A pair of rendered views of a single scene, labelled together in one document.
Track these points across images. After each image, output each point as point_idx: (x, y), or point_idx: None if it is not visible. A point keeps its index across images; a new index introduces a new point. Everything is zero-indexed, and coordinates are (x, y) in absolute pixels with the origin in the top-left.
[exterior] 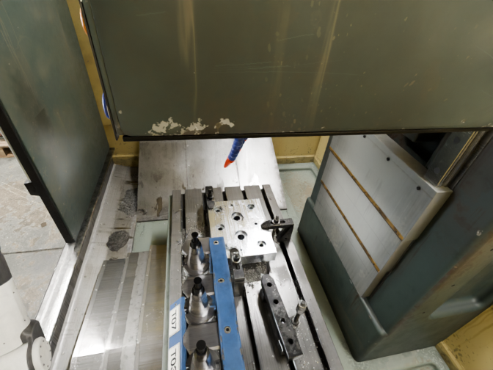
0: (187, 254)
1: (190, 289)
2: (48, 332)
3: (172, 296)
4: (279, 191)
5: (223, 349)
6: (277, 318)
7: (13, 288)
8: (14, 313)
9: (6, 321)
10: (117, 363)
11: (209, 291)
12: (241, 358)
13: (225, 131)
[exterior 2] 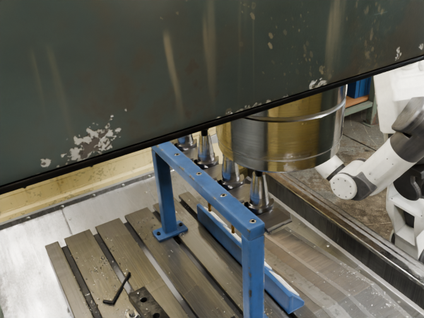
0: (276, 207)
1: (248, 187)
2: (412, 274)
3: (312, 316)
4: None
5: (196, 165)
6: (163, 315)
7: (391, 159)
8: (373, 162)
9: (371, 158)
10: (329, 292)
11: (229, 190)
12: (181, 166)
13: None
